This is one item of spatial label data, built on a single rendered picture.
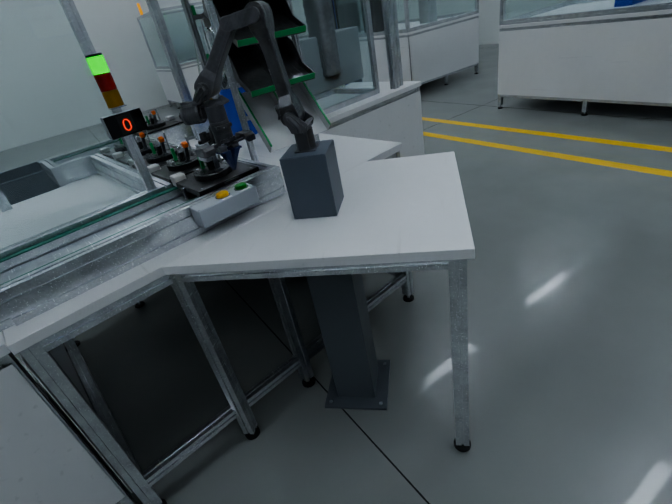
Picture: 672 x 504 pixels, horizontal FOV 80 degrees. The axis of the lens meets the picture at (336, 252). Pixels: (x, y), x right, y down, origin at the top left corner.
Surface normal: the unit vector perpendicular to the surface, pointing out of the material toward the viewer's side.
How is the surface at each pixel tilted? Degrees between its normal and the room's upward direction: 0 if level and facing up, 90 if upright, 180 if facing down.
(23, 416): 90
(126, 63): 90
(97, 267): 90
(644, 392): 0
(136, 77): 90
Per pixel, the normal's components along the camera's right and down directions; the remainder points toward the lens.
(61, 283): 0.67, 0.28
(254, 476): -0.18, -0.84
